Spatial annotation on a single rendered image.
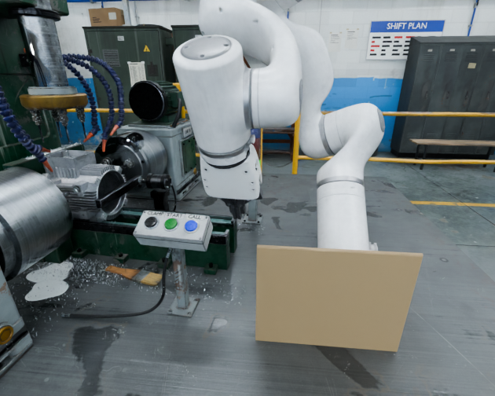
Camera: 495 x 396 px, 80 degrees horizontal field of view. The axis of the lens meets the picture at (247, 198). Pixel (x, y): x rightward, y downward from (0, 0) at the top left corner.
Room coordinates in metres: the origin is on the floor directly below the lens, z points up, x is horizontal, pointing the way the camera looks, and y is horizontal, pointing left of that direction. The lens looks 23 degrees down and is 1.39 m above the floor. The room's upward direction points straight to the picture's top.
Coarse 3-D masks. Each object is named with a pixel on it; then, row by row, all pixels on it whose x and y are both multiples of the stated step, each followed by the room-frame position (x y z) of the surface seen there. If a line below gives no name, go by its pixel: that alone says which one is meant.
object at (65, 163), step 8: (56, 152) 0.99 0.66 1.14; (64, 152) 1.00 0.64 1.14; (72, 152) 1.02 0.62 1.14; (80, 152) 1.01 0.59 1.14; (88, 152) 0.98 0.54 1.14; (48, 160) 0.92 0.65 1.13; (56, 160) 0.92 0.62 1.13; (64, 160) 0.91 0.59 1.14; (72, 160) 0.91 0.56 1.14; (80, 160) 0.93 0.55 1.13; (88, 160) 0.97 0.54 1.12; (56, 168) 0.92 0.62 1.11; (64, 168) 0.91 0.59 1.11; (72, 168) 0.91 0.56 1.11; (80, 168) 0.93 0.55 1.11; (56, 176) 0.92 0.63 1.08; (64, 176) 0.91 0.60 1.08; (72, 176) 0.91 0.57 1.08
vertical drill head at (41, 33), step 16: (48, 0) 0.97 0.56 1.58; (16, 16) 0.94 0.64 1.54; (32, 16) 0.93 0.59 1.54; (32, 32) 0.92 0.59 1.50; (48, 32) 0.94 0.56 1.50; (32, 48) 0.92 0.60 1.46; (48, 48) 0.94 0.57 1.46; (32, 64) 0.92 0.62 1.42; (48, 64) 0.93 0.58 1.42; (48, 80) 0.93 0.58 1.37; (64, 80) 0.96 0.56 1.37; (32, 96) 0.88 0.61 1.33; (48, 96) 0.89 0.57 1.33; (64, 96) 0.91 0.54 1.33; (80, 96) 0.95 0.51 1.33; (32, 112) 0.93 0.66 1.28; (64, 112) 0.91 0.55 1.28; (80, 112) 0.99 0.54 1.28
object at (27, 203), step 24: (24, 168) 0.74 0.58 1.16; (0, 192) 0.61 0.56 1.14; (24, 192) 0.65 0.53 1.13; (48, 192) 0.70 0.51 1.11; (0, 216) 0.57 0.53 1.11; (24, 216) 0.61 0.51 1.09; (48, 216) 0.66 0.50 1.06; (0, 240) 0.54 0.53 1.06; (24, 240) 0.58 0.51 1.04; (48, 240) 0.64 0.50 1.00; (0, 264) 0.54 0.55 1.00; (24, 264) 0.58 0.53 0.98
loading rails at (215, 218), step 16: (128, 208) 1.00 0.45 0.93; (144, 208) 1.00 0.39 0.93; (80, 224) 0.89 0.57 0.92; (96, 224) 0.88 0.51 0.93; (112, 224) 0.87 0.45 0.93; (128, 224) 0.89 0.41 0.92; (224, 224) 0.90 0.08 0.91; (80, 240) 0.89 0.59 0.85; (96, 240) 0.88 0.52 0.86; (112, 240) 0.87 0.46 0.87; (128, 240) 0.86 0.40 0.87; (224, 240) 0.79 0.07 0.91; (80, 256) 0.86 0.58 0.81; (112, 256) 0.87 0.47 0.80; (128, 256) 0.85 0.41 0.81; (144, 256) 0.85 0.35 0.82; (160, 256) 0.84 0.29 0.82; (192, 256) 0.81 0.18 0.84; (208, 256) 0.80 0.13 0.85; (224, 256) 0.79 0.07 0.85; (208, 272) 0.77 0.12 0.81
